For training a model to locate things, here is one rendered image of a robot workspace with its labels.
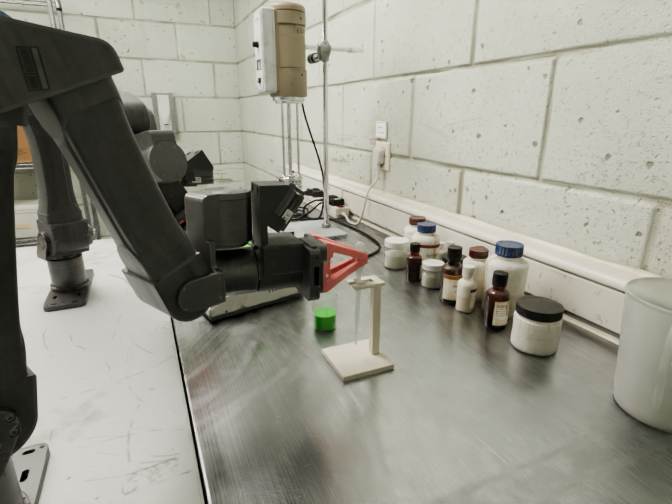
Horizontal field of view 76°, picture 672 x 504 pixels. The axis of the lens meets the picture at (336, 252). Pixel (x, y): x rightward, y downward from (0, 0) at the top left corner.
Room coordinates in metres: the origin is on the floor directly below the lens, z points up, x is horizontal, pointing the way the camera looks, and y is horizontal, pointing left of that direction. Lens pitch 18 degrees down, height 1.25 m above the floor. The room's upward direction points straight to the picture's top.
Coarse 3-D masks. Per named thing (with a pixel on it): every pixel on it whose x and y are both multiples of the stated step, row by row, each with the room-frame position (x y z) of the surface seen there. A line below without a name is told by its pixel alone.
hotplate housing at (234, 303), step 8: (288, 288) 0.77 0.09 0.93; (296, 288) 0.78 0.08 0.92; (232, 296) 0.70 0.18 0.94; (240, 296) 0.71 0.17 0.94; (248, 296) 0.72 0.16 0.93; (256, 296) 0.73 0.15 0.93; (264, 296) 0.74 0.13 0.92; (272, 296) 0.75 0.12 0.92; (280, 296) 0.76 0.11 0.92; (288, 296) 0.77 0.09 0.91; (296, 296) 0.78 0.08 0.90; (224, 304) 0.69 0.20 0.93; (232, 304) 0.70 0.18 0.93; (240, 304) 0.71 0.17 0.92; (248, 304) 0.72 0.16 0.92; (256, 304) 0.73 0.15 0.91; (264, 304) 0.74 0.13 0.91; (208, 312) 0.68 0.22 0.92; (216, 312) 0.68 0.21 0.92; (224, 312) 0.69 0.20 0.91; (232, 312) 0.70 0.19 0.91; (240, 312) 0.71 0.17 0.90
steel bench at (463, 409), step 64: (256, 320) 0.69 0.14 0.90; (384, 320) 0.69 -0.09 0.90; (448, 320) 0.69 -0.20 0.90; (512, 320) 0.69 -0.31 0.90; (192, 384) 0.50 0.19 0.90; (256, 384) 0.50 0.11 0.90; (320, 384) 0.50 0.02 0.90; (384, 384) 0.50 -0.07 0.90; (448, 384) 0.50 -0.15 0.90; (512, 384) 0.50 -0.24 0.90; (576, 384) 0.50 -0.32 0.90; (256, 448) 0.38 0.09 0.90; (320, 448) 0.38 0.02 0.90; (384, 448) 0.38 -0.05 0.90; (448, 448) 0.38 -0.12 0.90; (512, 448) 0.38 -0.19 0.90; (576, 448) 0.38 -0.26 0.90; (640, 448) 0.38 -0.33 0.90
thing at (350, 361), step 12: (372, 276) 0.58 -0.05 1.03; (360, 288) 0.54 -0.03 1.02; (372, 288) 0.57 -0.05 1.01; (372, 300) 0.56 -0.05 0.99; (372, 312) 0.56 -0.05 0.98; (372, 324) 0.56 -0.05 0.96; (372, 336) 0.56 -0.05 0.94; (336, 348) 0.58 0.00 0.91; (348, 348) 0.58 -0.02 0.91; (360, 348) 0.58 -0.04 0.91; (372, 348) 0.56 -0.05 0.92; (336, 360) 0.55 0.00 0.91; (348, 360) 0.55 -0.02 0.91; (360, 360) 0.55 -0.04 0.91; (372, 360) 0.55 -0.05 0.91; (384, 360) 0.55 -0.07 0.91; (336, 372) 0.53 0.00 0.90; (348, 372) 0.52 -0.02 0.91; (360, 372) 0.52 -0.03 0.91; (372, 372) 0.52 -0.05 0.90
